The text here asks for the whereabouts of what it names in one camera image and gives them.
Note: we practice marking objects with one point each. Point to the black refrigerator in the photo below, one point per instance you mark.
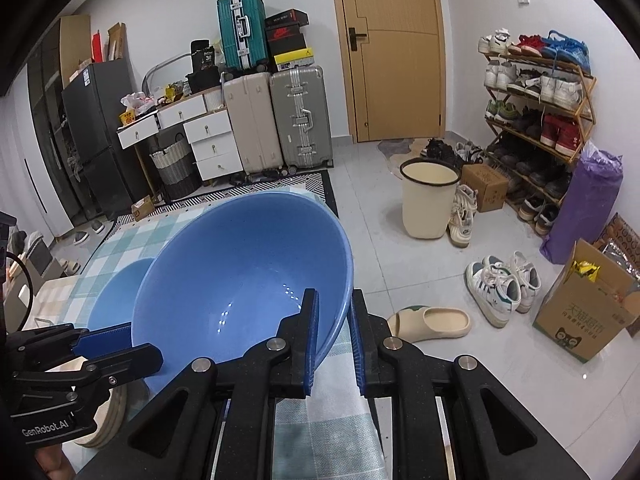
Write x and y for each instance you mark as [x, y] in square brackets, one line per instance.
[92, 105]

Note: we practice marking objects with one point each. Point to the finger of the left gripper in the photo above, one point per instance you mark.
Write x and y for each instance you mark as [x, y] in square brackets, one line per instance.
[96, 343]
[121, 367]

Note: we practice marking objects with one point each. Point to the cream waste bin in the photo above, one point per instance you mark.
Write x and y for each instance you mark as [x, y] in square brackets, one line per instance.
[428, 187]

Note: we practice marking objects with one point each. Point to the stacked shoe boxes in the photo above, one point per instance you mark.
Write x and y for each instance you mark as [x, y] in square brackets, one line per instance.
[286, 41]

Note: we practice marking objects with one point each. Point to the grey aluminium suitcase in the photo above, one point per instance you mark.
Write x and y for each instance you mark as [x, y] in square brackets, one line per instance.
[302, 118]

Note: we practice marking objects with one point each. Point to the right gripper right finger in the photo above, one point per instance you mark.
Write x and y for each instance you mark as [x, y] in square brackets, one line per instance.
[367, 331]

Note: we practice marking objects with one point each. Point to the open cardboard box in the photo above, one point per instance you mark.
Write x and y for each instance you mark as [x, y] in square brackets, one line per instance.
[591, 301]

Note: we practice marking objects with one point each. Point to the wooden door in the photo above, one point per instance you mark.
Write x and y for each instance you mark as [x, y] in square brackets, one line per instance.
[393, 56]

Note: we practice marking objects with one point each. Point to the purple bag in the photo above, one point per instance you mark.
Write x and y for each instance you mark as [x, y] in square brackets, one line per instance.
[589, 200]

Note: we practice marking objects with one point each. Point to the small cardboard box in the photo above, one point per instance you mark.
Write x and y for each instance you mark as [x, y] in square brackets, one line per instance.
[490, 185]

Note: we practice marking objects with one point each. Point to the beige suitcase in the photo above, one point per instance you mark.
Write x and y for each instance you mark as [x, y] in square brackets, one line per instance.
[248, 101]

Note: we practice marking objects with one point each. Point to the beige checkered tablecloth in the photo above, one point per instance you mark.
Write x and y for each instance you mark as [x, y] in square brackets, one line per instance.
[50, 301]

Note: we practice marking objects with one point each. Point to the wooden shoe rack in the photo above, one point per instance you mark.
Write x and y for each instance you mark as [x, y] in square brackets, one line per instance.
[540, 112]

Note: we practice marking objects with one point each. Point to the person's left hand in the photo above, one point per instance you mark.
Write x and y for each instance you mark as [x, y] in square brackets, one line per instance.
[55, 463]

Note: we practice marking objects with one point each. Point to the cream slipper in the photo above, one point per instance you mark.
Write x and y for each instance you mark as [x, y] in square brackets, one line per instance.
[421, 323]

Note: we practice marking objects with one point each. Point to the blue bowl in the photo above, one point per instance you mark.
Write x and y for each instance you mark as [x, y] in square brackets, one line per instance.
[224, 282]
[115, 304]

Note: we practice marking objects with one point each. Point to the white drawer desk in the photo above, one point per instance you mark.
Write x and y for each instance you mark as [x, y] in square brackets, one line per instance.
[204, 121]

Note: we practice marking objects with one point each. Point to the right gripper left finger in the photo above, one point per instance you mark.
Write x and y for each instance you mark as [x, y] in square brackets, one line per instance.
[294, 373]

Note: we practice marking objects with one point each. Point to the white green sneaker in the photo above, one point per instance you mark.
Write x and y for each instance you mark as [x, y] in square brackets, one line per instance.
[495, 289]

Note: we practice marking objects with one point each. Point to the woven laundry basket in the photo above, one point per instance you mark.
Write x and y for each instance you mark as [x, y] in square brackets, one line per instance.
[177, 169]

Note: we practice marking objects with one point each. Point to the teal suitcase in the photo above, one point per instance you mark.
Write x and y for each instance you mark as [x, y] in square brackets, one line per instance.
[243, 34]

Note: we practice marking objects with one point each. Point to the teal checkered tablecloth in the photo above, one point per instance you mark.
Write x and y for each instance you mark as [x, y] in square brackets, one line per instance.
[329, 435]

